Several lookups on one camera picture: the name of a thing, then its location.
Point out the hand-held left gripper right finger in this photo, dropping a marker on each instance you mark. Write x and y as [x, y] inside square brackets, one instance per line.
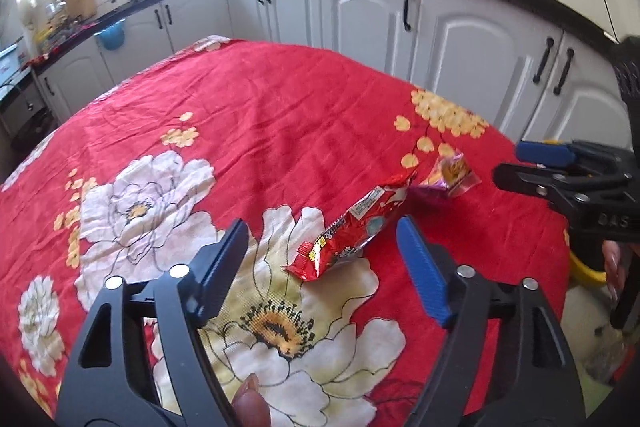
[425, 272]

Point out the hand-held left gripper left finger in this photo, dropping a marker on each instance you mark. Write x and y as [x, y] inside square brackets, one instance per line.
[220, 272]

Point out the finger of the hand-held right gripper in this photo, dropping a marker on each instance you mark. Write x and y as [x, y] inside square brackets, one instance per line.
[525, 182]
[545, 153]

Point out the purple snack wrapper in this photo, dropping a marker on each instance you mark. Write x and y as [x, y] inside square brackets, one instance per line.
[450, 177]

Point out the yellow rim trash bin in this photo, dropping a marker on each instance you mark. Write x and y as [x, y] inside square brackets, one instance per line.
[587, 274]

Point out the red snack packet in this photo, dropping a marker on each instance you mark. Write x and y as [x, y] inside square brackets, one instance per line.
[350, 227]

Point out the person's right hand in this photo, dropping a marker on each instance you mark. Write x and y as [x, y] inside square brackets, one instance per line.
[615, 272]

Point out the person's left hand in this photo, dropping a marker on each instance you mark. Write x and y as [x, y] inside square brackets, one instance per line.
[252, 407]

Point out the red floral tablecloth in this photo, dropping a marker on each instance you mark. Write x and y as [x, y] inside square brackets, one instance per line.
[300, 107]

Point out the white lower cabinets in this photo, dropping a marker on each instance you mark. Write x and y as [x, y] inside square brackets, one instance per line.
[365, 12]

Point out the black plastic bag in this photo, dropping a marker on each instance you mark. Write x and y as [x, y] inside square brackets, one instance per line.
[35, 127]

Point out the blue hanging bin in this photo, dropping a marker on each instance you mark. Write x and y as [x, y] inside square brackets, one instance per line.
[111, 36]

